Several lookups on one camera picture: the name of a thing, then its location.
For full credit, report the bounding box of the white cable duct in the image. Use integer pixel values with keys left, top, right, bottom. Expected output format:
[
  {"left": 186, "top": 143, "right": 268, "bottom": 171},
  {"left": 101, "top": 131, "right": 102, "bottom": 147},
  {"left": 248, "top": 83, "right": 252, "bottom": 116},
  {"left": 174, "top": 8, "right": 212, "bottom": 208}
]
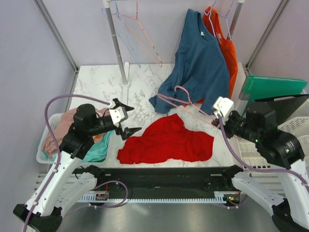
[{"left": 77, "top": 191, "right": 226, "bottom": 204}]

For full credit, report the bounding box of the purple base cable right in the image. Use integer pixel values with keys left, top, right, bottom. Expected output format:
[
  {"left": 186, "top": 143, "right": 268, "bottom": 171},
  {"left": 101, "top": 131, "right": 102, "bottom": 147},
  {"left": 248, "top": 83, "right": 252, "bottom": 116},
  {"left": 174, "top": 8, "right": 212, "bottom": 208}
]
[{"left": 222, "top": 190, "right": 249, "bottom": 210}]

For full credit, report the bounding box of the green binder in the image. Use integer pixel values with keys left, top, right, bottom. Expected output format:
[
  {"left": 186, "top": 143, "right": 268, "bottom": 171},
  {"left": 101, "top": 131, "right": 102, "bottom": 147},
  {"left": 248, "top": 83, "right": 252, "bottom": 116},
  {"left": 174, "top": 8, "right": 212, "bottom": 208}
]
[{"left": 239, "top": 75, "right": 307, "bottom": 102}]

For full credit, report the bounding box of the pink printed t shirt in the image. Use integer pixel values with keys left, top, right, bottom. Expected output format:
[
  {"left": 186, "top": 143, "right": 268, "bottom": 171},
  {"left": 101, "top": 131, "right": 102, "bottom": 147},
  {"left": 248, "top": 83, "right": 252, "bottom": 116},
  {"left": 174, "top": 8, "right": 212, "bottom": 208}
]
[{"left": 54, "top": 108, "right": 105, "bottom": 145}]

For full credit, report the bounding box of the mint green t shirt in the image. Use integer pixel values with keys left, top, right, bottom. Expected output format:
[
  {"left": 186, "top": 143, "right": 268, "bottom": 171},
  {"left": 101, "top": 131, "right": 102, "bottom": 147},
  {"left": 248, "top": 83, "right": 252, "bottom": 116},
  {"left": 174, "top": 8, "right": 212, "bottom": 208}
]
[{"left": 39, "top": 131, "right": 114, "bottom": 162}]

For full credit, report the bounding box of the pink wire hanger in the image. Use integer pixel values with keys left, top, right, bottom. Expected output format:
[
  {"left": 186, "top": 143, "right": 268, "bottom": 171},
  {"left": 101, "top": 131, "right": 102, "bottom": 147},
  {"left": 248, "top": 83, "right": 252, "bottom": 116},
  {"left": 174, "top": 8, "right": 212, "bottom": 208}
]
[
  {"left": 156, "top": 85, "right": 215, "bottom": 125},
  {"left": 114, "top": 0, "right": 163, "bottom": 68}
]

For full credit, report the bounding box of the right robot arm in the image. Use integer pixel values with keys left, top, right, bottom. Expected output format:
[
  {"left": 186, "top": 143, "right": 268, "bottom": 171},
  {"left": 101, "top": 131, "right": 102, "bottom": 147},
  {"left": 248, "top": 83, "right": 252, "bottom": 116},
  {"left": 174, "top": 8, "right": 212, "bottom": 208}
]
[{"left": 213, "top": 106, "right": 309, "bottom": 232}]

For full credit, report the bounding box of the aluminium frame post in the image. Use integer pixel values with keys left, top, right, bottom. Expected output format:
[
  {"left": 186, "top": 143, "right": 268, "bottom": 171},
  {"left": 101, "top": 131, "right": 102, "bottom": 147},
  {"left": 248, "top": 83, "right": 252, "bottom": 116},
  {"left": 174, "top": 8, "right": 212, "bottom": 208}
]
[
  {"left": 32, "top": 0, "right": 80, "bottom": 73},
  {"left": 244, "top": 0, "right": 290, "bottom": 74}
]

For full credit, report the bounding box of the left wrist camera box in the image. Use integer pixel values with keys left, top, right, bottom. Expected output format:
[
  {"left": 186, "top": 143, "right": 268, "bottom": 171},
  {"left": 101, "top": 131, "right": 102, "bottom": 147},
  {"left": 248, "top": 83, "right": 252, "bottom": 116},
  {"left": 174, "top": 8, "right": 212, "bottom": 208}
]
[{"left": 109, "top": 106, "right": 128, "bottom": 127}]

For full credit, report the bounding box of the aluminium frame post left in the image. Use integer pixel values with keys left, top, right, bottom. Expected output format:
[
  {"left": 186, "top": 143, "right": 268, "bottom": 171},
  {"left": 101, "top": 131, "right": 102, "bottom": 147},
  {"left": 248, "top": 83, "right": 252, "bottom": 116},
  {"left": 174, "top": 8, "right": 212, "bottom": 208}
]
[{"left": 32, "top": 0, "right": 80, "bottom": 73}]

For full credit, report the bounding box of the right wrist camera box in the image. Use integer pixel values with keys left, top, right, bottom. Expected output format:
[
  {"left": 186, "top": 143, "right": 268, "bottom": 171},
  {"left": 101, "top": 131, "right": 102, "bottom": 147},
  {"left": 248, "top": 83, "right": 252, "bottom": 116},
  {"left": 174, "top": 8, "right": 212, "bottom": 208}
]
[{"left": 212, "top": 97, "right": 234, "bottom": 122}]

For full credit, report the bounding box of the light blue wire hanger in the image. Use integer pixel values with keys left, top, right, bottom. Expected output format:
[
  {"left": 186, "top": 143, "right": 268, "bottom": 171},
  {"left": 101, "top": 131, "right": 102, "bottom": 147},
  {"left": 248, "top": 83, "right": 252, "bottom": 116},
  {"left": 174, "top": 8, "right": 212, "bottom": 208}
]
[{"left": 101, "top": 0, "right": 141, "bottom": 68}]

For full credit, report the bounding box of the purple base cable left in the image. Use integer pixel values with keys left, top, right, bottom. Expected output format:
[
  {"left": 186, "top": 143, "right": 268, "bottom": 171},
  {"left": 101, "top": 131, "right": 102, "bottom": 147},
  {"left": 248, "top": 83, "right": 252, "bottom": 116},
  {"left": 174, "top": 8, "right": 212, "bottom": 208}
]
[{"left": 67, "top": 180, "right": 128, "bottom": 213}]

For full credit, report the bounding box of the white slotted tray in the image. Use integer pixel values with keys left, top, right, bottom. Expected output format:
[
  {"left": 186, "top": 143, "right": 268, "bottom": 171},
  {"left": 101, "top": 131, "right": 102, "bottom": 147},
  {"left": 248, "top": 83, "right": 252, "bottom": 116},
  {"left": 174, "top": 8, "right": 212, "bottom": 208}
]
[{"left": 238, "top": 116, "right": 309, "bottom": 169}]

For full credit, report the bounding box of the black binder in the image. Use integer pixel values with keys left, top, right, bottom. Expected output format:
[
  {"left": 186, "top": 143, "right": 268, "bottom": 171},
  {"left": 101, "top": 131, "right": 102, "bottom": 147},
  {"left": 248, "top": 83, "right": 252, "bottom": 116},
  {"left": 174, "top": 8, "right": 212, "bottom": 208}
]
[{"left": 246, "top": 94, "right": 309, "bottom": 129}]

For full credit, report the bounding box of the red t shirt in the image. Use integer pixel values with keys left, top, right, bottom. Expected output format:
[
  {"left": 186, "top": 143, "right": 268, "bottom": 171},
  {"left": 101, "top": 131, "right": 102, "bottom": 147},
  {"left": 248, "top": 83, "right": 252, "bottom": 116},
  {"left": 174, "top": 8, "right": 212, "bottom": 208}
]
[{"left": 117, "top": 114, "right": 214, "bottom": 164}]

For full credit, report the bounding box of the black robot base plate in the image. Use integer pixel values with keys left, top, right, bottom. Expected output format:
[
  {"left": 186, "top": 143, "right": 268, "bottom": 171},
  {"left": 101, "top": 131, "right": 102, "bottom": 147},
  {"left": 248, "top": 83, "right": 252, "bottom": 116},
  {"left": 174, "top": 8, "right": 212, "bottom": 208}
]
[{"left": 74, "top": 165, "right": 243, "bottom": 197}]

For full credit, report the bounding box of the orange t shirt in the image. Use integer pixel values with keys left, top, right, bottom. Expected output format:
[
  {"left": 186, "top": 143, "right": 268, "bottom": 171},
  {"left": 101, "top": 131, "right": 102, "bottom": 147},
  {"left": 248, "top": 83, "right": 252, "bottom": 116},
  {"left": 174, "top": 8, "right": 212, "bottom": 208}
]
[{"left": 182, "top": 6, "right": 239, "bottom": 107}]

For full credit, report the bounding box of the white plastic laundry basket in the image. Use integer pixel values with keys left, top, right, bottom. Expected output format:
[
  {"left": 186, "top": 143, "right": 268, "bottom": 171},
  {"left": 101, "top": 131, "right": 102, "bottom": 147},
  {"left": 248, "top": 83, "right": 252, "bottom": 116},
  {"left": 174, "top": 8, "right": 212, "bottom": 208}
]
[{"left": 36, "top": 108, "right": 114, "bottom": 164}]

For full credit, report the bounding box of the blue t shirt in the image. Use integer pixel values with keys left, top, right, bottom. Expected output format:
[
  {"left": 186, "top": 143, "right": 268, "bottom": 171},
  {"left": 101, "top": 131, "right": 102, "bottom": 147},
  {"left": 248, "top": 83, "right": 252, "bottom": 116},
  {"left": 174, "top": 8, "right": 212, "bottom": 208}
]
[{"left": 158, "top": 9, "right": 230, "bottom": 114}]

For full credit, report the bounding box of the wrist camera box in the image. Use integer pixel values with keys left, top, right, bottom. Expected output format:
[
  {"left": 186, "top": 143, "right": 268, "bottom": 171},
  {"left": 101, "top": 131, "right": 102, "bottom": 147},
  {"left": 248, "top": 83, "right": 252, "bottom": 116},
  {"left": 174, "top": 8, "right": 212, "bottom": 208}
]
[
  {"left": 109, "top": 106, "right": 128, "bottom": 127},
  {"left": 212, "top": 97, "right": 234, "bottom": 122}
]

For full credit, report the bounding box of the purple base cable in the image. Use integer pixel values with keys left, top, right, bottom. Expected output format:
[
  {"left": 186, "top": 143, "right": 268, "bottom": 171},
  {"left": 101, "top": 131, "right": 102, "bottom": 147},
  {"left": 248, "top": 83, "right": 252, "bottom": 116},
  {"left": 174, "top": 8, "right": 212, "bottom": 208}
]
[
  {"left": 67, "top": 180, "right": 128, "bottom": 213},
  {"left": 222, "top": 190, "right": 249, "bottom": 210}
]

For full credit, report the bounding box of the aluminium frame post right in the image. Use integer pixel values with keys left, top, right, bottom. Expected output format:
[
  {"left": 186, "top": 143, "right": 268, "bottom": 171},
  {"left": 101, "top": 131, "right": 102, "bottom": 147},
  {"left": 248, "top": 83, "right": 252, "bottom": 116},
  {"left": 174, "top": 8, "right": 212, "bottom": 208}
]
[{"left": 244, "top": 0, "right": 290, "bottom": 74}]

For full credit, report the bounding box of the blue hanger holding shirts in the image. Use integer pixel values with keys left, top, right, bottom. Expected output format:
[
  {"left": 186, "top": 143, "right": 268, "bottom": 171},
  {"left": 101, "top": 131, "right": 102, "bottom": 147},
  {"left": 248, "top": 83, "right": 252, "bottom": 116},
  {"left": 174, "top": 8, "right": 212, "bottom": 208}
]
[{"left": 200, "top": 0, "right": 239, "bottom": 44}]

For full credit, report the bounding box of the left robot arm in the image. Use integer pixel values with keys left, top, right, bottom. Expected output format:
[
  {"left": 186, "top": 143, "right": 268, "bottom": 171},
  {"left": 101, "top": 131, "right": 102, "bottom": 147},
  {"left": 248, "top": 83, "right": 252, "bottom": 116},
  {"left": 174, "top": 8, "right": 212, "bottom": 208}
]
[{"left": 13, "top": 98, "right": 141, "bottom": 232}]

